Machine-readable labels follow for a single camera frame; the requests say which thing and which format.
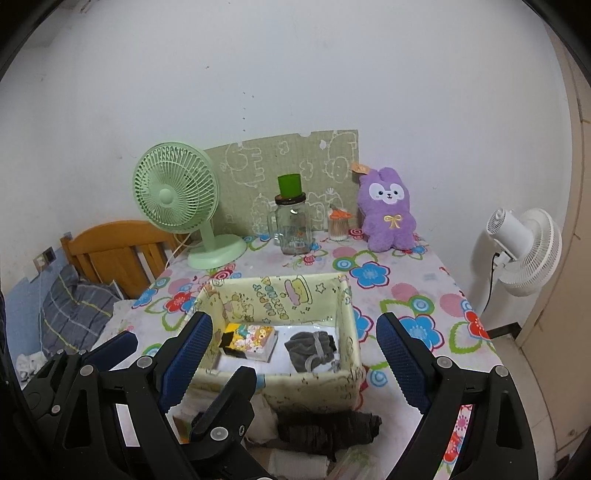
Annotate cartoon printed tissue packet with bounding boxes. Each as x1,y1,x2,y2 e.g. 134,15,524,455
219,323,279,365

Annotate white towel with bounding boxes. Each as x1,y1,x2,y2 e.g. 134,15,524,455
268,450,329,480
173,392,279,444

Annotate black sock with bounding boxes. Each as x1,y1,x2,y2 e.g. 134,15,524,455
276,411,383,462

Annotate green cartoon printed mat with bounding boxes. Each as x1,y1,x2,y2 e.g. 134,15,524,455
203,129,360,236

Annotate floral printed sheet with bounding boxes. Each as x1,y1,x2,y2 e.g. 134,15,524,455
92,233,502,480

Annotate cotton swab container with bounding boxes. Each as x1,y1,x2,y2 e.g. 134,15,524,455
328,208,352,241

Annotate white crumpled cloth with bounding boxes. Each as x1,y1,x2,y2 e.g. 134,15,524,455
16,353,47,384

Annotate grey cloth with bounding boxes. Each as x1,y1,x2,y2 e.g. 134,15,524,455
284,330,340,374

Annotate black fan cable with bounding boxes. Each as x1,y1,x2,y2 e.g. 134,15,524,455
480,251,502,319

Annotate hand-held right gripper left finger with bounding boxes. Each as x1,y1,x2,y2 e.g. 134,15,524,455
55,312,214,480

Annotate green desk fan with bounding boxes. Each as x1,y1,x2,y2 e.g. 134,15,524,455
132,142,249,270

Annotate green plastic cup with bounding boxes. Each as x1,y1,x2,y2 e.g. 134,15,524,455
277,174,302,198

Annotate wooden headboard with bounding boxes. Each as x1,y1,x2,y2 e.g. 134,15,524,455
60,220,192,300

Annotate yellow printed fabric storage box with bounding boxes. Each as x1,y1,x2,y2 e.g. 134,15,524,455
191,272,364,413

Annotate blue bed sheet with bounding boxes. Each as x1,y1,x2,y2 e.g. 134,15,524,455
2,258,65,352

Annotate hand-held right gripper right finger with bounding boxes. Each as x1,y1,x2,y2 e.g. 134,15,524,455
376,312,541,480

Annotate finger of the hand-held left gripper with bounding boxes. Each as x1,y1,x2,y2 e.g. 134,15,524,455
189,368,257,459
21,331,139,444

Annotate purple bunny plush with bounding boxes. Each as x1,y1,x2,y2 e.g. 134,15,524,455
351,162,419,253

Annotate grey plaid pillow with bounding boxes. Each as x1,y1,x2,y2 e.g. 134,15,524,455
41,264,122,354

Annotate clear plastic packet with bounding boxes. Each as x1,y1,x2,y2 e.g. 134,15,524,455
330,445,389,480

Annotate white standing fan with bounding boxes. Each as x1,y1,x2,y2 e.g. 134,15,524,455
486,208,563,297

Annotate glass jar mug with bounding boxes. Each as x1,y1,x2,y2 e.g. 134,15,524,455
268,194,311,256

